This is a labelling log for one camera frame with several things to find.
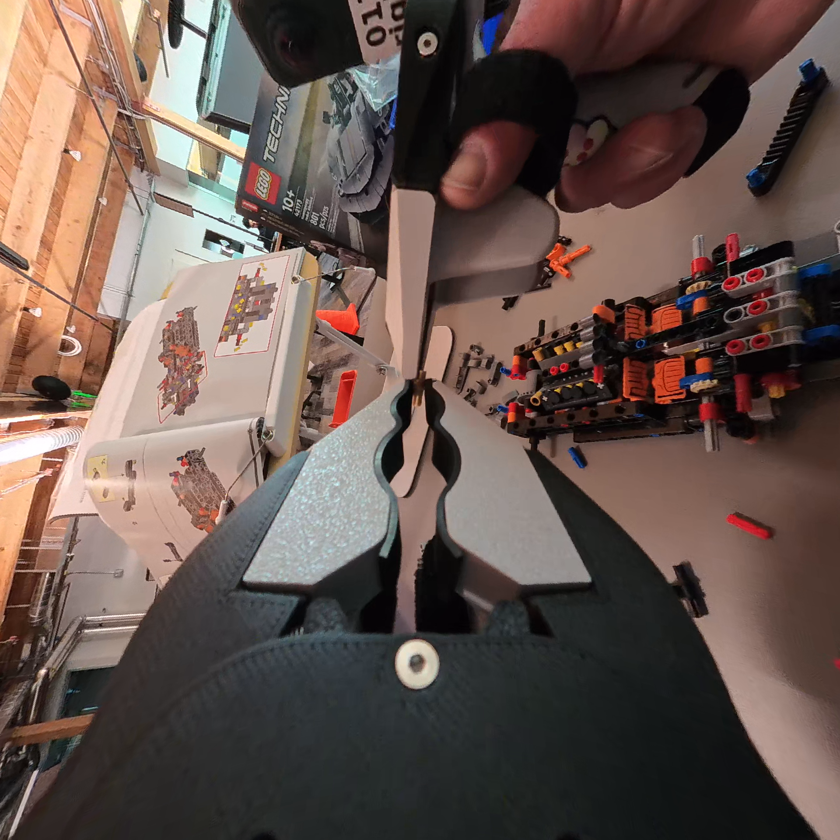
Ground pile of grey lego pieces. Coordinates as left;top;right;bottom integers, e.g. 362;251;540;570
453;341;522;419

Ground black monitor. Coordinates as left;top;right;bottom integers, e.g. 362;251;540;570
197;0;266;139

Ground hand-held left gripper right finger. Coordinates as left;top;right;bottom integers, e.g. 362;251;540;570
423;381;593;632

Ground orange lego connector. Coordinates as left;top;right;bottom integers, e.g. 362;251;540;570
546;243;592;278

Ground orange plastic object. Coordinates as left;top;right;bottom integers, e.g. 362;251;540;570
315;303;361;337
330;369;359;429

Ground background storage shelf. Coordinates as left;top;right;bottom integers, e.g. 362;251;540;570
0;525;155;840

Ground lego instruction booklet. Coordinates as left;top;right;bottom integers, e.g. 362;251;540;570
47;252;309;585

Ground person's right hand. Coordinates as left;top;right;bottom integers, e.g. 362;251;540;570
440;0;840;212

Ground silver flexible duct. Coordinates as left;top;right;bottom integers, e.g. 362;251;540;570
0;425;86;468

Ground clear plastic bag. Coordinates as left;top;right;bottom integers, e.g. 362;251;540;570
354;56;403;119

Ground lego set box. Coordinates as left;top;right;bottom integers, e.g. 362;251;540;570
234;66;408;260

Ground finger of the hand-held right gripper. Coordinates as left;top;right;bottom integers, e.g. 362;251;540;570
419;185;560;378
384;185;437;378

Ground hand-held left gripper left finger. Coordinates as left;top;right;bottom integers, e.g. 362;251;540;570
241;382;413;634

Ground black lego connector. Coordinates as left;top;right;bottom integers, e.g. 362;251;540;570
671;560;711;620

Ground black lego gear rack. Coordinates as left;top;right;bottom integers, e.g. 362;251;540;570
745;58;830;198

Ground lego car chassis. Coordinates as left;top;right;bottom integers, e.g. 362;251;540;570
500;223;840;455

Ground scattered red lego pins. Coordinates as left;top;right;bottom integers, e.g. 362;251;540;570
726;511;774;541

